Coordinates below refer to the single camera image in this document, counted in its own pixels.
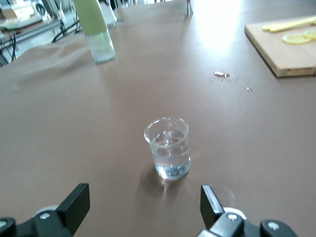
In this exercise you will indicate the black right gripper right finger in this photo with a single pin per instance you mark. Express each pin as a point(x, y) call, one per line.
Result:
point(209, 205)

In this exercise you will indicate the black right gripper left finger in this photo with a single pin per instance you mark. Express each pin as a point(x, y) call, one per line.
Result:
point(74, 205)

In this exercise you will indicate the small clear glass measuring cup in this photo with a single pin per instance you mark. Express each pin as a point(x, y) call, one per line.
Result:
point(168, 148)

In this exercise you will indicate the steel double-cone jigger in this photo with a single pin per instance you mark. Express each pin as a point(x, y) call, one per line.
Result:
point(188, 10)

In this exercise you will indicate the brown table cloth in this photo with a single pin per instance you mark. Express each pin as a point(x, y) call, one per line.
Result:
point(74, 123)

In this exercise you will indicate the wooden cutting board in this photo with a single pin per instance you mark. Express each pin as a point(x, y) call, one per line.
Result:
point(279, 56)

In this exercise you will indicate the green sleeved glass bottle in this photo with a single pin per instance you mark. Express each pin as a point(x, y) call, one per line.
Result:
point(95, 27)

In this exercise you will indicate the lemon slice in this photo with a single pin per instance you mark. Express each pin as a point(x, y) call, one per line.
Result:
point(296, 39)
point(311, 35)

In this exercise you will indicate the yellow plastic knife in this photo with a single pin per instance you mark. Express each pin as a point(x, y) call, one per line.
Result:
point(291, 22)

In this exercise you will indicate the grey metal frame rail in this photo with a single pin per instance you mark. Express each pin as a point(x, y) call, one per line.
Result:
point(32, 30)

